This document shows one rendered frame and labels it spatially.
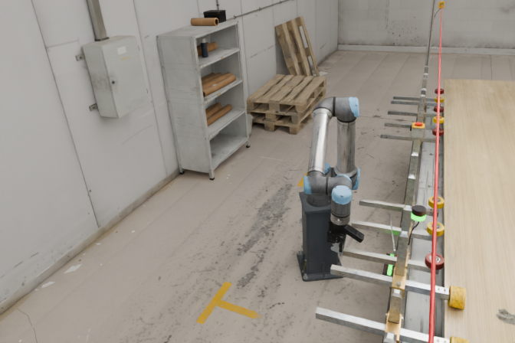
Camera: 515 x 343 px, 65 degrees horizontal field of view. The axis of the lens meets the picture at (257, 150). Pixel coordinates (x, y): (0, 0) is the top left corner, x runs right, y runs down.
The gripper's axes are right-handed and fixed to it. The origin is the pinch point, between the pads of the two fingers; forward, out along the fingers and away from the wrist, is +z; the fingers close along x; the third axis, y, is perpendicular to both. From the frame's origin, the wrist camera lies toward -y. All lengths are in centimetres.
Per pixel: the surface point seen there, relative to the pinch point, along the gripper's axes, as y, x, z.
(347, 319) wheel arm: -12, 51, -14
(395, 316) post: -29, 47, -19
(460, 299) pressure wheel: -50, 27, -16
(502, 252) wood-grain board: -69, -15, -10
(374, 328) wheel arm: -22, 51, -15
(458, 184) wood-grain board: -52, -72, -9
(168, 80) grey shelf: 216, -174, -19
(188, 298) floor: 109, -14, 87
